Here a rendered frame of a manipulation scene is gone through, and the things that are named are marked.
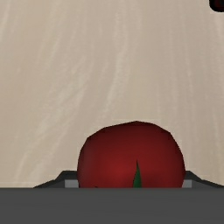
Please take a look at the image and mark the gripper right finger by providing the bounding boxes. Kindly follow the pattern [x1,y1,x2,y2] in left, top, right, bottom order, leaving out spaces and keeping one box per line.
[181,170,224,189]

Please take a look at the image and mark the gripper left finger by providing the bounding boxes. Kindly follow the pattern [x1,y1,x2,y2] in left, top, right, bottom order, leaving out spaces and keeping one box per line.
[33,170,81,189]

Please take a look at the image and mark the red tomato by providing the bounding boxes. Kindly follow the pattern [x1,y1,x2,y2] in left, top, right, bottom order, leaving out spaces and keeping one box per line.
[76,120,186,189]

